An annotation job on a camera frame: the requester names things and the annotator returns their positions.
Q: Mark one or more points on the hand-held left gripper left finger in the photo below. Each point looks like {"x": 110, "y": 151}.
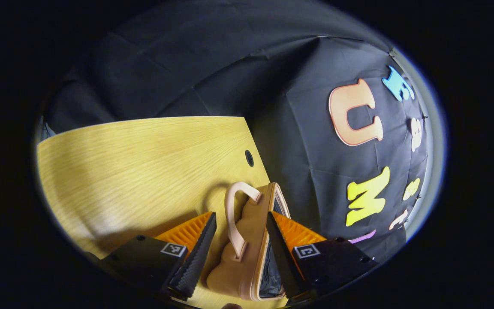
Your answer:
{"x": 195, "y": 257}

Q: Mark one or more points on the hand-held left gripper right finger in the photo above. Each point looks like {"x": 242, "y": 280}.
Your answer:
{"x": 281, "y": 257}

